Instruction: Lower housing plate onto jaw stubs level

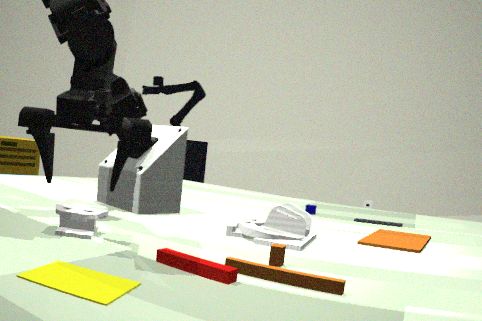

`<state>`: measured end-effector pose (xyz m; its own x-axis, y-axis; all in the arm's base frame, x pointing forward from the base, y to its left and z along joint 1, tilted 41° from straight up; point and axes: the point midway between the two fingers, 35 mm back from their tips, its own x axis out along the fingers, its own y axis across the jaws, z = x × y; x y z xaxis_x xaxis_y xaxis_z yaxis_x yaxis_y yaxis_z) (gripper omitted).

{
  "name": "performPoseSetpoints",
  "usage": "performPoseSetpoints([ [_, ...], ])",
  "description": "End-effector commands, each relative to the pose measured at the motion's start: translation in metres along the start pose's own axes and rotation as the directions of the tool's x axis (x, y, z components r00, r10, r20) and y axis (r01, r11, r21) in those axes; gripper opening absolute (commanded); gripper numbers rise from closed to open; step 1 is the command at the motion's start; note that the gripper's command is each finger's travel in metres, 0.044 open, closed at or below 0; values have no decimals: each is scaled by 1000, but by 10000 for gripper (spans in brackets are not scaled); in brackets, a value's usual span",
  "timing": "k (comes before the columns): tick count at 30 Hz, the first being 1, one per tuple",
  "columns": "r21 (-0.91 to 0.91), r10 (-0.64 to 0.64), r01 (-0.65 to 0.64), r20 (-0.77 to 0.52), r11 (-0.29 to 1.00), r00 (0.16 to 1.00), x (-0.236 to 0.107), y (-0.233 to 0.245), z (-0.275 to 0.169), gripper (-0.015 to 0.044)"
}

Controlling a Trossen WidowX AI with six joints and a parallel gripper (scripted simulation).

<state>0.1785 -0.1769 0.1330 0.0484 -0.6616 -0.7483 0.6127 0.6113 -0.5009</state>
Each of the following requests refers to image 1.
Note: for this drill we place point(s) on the red rectangular bar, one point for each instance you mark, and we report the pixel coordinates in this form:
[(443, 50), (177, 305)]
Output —
[(214, 271)]

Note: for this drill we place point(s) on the brown flat bar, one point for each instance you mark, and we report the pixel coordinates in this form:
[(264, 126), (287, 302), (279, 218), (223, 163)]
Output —
[(285, 276)]

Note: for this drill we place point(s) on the small blue block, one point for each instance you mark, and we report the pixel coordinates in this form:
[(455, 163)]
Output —
[(310, 209)]

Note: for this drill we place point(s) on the yellow flat plate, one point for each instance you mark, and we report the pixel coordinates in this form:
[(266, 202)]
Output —
[(80, 282)]

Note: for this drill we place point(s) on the orange-brown rectangular block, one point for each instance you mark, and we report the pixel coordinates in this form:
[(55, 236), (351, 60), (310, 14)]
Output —
[(277, 255)]

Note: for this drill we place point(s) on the orange flat plate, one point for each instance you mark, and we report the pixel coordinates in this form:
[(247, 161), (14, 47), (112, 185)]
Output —
[(396, 240)]

